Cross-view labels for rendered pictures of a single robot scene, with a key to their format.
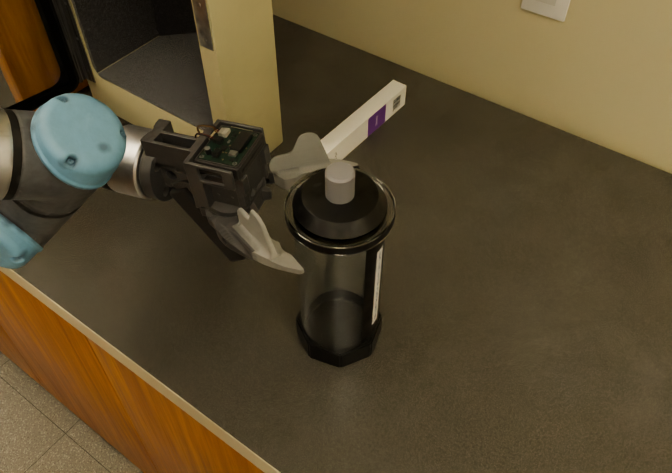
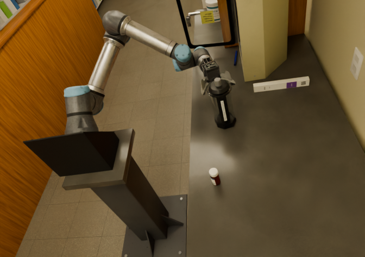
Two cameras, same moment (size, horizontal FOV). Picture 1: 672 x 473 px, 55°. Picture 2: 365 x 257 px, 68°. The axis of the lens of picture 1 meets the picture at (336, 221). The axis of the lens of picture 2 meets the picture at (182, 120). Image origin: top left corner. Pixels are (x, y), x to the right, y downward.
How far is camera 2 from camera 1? 85 cm
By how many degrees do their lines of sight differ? 48
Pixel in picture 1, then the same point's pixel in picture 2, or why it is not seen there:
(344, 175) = (216, 80)
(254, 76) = (255, 56)
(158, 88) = not seen: hidden behind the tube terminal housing
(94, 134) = (183, 52)
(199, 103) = not seen: hidden behind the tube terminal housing
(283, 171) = (222, 77)
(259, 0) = (258, 38)
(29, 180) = (172, 55)
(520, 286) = (271, 140)
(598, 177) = (335, 135)
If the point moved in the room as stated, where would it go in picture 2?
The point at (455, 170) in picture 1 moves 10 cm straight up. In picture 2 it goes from (296, 108) to (297, 93)
